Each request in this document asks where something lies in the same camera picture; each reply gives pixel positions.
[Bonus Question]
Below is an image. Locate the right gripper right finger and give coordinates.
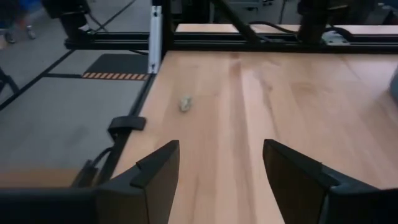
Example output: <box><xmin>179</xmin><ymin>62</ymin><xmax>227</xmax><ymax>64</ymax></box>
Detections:
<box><xmin>262</xmin><ymin>139</ymin><xmax>398</xmax><ymax>224</ymax></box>

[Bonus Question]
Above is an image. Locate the black plastic bracket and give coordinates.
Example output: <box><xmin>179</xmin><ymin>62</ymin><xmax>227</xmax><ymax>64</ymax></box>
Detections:
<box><xmin>107</xmin><ymin>115</ymin><xmax>147</xmax><ymax>138</ymax></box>

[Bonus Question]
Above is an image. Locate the silver aluminium bar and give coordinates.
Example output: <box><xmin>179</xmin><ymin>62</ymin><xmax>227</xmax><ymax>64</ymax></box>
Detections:
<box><xmin>147</xmin><ymin>5</ymin><xmax>163</xmax><ymax>75</ymax></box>

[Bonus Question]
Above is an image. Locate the black hazard-striped floor mat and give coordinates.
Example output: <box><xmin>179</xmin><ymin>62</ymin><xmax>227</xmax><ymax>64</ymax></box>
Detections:
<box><xmin>81</xmin><ymin>53</ymin><xmax>150</xmax><ymax>81</ymax></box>

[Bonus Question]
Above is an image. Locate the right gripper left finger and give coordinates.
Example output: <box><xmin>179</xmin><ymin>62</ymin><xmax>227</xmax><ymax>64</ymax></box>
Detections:
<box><xmin>0</xmin><ymin>139</ymin><xmax>180</xmax><ymax>224</ymax></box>

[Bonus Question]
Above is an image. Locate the grey metal mounting plate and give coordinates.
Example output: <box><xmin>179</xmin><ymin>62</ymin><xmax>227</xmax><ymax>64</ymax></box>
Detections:
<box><xmin>322</xmin><ymin>30</ymin><xmax>351</xmax><ymax>46</ymax></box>

